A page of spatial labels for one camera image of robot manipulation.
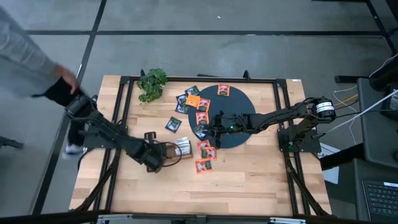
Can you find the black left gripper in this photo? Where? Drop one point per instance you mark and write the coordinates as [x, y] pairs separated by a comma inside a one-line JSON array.
[[152, 155]]

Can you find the dark grey laptop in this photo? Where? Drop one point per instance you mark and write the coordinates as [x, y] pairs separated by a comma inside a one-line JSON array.
[[381, 199]]

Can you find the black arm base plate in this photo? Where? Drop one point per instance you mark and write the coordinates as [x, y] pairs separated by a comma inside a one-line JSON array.
[[312, 146], [93, 143]]

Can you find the black stand foot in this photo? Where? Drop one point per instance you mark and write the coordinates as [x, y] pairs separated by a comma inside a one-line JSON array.
[[9, 143]]

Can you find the green potted plant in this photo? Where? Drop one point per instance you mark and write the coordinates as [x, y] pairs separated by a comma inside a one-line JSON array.
[[152, 84]]

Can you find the dark blue tea packet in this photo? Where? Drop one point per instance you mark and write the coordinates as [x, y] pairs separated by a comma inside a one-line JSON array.
[[183, 109], [200, 132], [173, 124], [181, 100], [193, 90]]

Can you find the grey desk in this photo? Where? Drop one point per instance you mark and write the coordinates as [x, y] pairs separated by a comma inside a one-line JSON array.
[[376, 133]]

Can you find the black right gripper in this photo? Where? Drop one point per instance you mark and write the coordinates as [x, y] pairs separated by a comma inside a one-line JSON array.
[[230, 124]]

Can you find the peach passion fruit tea packet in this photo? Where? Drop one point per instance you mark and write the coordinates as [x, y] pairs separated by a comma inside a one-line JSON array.
[[223, 90], [203, 144], [203, 165], [203, 104], [208, 153], [202, 118]]

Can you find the plain orange tea packet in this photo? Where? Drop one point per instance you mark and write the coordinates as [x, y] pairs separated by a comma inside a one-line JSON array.
[[192, 100]]

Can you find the wooden compartment tray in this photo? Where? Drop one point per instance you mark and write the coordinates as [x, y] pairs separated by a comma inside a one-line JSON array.
[[171, 151]]

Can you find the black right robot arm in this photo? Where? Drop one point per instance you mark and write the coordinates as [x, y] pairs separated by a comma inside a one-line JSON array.
[[280, 115]]

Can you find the black box device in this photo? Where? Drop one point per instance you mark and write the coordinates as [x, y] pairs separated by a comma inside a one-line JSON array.
[[385, 73]]

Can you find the black camera mount beam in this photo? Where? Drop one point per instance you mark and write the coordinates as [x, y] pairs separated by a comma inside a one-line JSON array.
[[46, 216]]

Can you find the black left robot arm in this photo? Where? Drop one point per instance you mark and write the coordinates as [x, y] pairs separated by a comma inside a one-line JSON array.
[[105, 133]]

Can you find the person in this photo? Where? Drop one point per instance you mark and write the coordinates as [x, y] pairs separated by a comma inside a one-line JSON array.
[[25, 62]]

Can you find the white paper sheet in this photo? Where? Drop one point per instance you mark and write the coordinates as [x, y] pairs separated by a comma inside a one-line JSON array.
[[329, 169]]

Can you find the dark blue round placemat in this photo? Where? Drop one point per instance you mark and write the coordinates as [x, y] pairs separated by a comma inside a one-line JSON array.
[[239, 102]]

